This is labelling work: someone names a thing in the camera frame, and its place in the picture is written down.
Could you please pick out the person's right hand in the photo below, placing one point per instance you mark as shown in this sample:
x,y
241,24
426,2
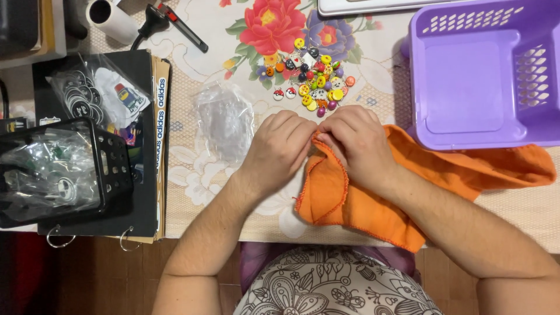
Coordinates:
x,y
363,144

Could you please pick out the person's left hand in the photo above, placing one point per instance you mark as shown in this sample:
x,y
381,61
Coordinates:
x,y
273,148

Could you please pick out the orange cloth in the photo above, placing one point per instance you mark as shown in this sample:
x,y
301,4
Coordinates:
x,y
437,183

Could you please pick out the crumpled clear plastic bag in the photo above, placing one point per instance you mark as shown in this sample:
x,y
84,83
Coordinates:
x,y
225,120

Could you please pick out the pile of colourful charms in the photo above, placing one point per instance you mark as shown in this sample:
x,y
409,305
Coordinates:
x,y
317,78

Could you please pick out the brown cardboard folder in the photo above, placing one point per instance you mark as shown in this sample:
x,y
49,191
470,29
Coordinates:
x,y
162,131

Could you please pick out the floral lace tablecloth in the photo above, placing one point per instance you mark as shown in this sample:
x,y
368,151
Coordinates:
x,y
210,52

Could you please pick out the purple plastic basket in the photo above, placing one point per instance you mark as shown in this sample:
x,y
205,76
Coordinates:
x,y
472,83

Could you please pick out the white flat device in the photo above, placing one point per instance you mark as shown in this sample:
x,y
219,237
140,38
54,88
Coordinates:
x,y
372,6

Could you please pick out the person's black and white floral garment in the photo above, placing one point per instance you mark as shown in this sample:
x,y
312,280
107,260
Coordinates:
x,y
332,284

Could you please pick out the black and red utility knife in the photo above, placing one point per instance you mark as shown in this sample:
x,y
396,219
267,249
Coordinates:
x,y
186,29

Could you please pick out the black power plug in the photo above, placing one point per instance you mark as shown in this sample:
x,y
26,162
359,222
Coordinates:
x,y
152,25

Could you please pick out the clear bag of round stickers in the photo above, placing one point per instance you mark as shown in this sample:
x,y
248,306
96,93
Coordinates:
x,y
98,94

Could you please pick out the white paper roll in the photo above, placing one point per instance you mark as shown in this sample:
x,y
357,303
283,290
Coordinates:
x,y
114,19

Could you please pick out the black basket with plastic bags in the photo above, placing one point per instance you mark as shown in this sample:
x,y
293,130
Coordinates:
x,y
57,175

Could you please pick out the dark box stack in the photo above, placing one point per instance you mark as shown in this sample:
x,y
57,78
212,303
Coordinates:
x,y
26,26

